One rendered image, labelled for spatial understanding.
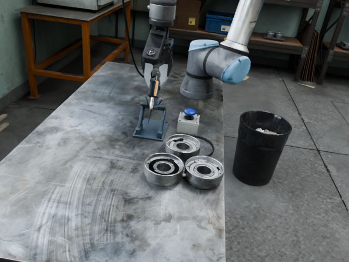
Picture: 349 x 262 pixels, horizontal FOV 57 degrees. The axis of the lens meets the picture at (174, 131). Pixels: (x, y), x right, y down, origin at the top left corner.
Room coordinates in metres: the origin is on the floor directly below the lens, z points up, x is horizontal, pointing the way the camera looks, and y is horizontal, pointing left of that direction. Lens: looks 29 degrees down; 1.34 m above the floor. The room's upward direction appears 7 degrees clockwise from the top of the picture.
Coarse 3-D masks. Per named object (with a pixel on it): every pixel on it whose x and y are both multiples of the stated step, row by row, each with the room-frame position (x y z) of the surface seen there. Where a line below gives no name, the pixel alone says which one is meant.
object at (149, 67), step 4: (148, 64) 0.95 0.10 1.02; (152, 64) 0.95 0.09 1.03; (148, 68) 0.95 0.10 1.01; (152, 68) 0.95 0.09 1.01; (144, 72) 0.95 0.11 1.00; (148, 72) 0.95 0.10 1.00; (144, 76) 0.95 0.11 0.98; (148, 76) 0.95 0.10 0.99; (148, 80) 0.95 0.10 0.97; (148, 84) 0.95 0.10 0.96
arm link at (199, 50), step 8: (200, 40) 1.34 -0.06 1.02; (208, 40) 1.35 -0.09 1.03; (192, 48) 1.28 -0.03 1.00; (200, 48) 1.26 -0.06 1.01; (208, 48) 1.26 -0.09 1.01; (192, 56) 1.28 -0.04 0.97; (200, 56) 1.25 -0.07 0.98; (192, 64) 1.27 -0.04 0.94; (200, 64) 1.24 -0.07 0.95; (192, 72) 1.27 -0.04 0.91; (200, 72) 1.26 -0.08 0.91
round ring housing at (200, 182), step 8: (192, 160) 0.75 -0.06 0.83; (200, 160) 0.75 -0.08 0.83; (208, 160) 0.76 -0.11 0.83; (216, 160) 0.75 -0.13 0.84; (200, 168) 0.73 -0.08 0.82; (208, 168) 0.72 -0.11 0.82; (192, 176) 0.67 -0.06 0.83; (200, 176) 0.68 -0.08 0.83; (208, 176) 0.68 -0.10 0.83; (192, 184) 0.67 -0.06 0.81; (200, 184) 0.66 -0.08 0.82; (208, 184) 0.66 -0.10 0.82; (216, 184) 0.67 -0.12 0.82
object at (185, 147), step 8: (176, 136) 0.86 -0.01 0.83; (184, 136) 0.87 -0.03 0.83; (192, 136) 0.86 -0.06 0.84; (168, 144) 0.82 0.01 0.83; (176, 144) 0.82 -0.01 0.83; (184, 144) 0.84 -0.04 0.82; (200, 144) 0.82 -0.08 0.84; (168, 152) 0.78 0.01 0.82; (176, 152) 0.77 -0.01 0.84; (184, 152) 0.77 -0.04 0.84; (192, 152) 0.77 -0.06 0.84; (184, 160) 0.77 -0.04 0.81
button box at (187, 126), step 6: (180, 114) 0.99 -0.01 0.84; (180, 120) 0.95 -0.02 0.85; (186, 120) 0.96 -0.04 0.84; (192, 120) 0.96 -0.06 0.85; (198, 120) 0.97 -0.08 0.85; (180, 126) 0.94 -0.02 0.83; (186, 126) 0.94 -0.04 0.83; (192, 126) 0.94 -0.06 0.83; (180, 132) 0.94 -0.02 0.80; (186, 132) 0.94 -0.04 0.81; (192, 132) 0.94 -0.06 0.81
